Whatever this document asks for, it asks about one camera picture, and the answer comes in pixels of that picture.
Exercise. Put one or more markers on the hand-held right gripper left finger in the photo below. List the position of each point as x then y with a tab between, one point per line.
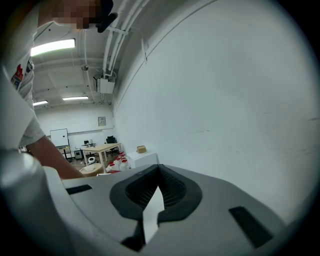
95	207

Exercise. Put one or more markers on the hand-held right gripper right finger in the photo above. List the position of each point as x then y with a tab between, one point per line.
212	215

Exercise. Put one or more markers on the person's left forearm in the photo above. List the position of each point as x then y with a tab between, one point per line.
55	157

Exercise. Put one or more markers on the round beige tissue box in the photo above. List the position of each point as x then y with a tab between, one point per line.
91	169

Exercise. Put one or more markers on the clear water jug red label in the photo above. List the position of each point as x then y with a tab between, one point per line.
117	162
124	165
111	167
121	155

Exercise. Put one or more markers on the round white floor device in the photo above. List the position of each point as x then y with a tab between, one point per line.
91	160

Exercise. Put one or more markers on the light wooden table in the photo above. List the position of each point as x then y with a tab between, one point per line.
102	147

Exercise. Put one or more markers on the black office chair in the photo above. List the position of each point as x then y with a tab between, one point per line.
110	141

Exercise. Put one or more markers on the white cabinet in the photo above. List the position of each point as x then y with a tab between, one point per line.
143	158

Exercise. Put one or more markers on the tan lidded box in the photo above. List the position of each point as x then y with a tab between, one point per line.
141	149

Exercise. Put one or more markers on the whiteboard on stand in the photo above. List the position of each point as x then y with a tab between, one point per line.
59	137

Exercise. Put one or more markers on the long ceiling light panel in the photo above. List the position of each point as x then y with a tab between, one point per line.
40	103
52	47
75	98

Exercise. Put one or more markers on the white ceiling junction box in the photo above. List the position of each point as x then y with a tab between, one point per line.
106	85

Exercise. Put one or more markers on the person's white printed shirt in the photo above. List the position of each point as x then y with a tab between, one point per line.
17	100

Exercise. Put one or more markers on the white ceiling pipes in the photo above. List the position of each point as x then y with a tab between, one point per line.
115	37

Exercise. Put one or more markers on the person's head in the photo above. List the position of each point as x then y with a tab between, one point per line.
80	12

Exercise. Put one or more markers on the framed wall notice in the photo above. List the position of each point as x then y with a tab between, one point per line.
102	121

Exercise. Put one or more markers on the black head camera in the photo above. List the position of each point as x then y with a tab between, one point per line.
107	22

